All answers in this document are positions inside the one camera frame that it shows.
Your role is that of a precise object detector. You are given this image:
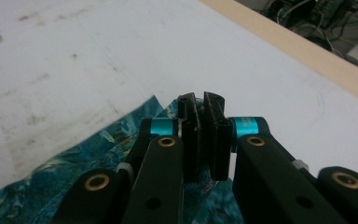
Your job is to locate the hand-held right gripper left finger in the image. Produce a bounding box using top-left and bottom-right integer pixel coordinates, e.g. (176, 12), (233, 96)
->
(177, 91), (203, 185)

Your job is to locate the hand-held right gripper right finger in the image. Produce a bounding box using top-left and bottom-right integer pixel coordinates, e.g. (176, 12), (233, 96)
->
(203, 91), (235, 182)

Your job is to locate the teal floral short-sleeved shirt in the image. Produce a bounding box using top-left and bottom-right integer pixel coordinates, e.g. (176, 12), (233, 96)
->
(0, 94), (241, 224)

